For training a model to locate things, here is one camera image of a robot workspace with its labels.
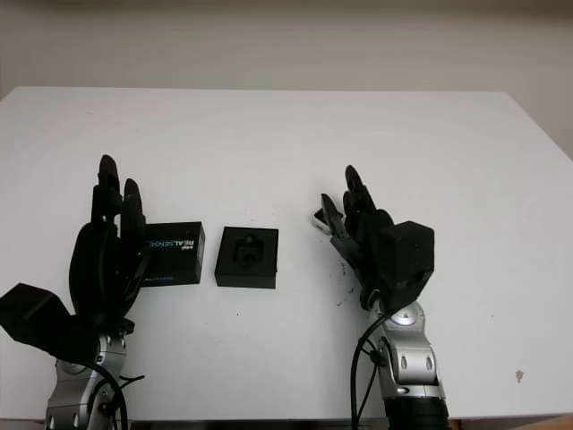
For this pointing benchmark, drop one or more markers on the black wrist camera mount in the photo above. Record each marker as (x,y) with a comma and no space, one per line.
(407,255)
(31,313)

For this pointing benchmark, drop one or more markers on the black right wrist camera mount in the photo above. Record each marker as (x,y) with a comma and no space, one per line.
(407,255)

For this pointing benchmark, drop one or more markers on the black RealSense box lid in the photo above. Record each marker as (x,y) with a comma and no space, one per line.
(179,260)

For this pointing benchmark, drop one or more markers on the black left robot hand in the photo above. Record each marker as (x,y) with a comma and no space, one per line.
(96,269)

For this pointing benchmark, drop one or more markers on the small silver RealSense camera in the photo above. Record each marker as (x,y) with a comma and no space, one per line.
(318,220)

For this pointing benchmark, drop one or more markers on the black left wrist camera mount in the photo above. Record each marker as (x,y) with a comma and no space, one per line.
(31,313)

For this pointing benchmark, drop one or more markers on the black box base with insert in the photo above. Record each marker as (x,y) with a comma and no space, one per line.
(244,278)

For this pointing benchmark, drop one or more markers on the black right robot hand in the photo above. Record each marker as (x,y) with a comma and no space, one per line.
(365,242)

